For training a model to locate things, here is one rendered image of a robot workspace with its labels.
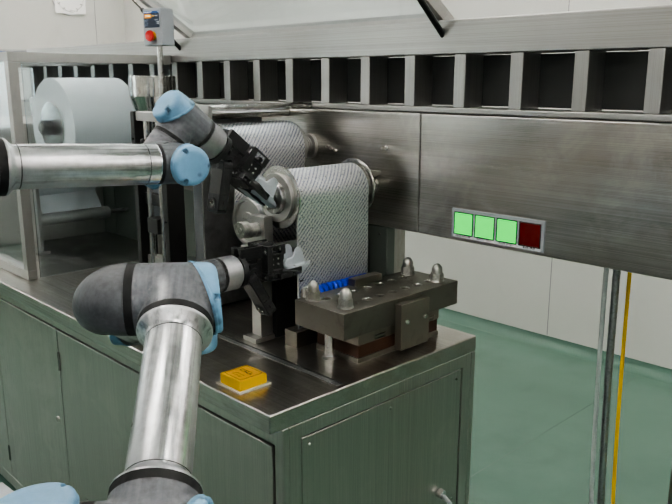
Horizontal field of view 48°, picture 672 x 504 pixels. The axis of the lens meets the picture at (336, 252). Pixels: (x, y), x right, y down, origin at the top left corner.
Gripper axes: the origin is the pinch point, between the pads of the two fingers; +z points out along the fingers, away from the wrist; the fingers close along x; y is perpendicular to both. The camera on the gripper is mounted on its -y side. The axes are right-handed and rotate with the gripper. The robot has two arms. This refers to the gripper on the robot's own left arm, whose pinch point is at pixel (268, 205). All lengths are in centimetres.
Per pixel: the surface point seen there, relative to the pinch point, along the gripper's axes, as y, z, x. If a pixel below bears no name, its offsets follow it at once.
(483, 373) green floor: 37, 239, 79
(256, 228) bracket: -5.0, 2.8, 3.1
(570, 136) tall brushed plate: 36, 17, -55
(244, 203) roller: 1.5, 4.4, 14.6
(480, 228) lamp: 18.7, 31.1, -33.9
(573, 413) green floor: 31, 231, 21
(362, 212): 13.5, 22.6, -5.2
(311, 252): -3.3, 14.1, -5.1
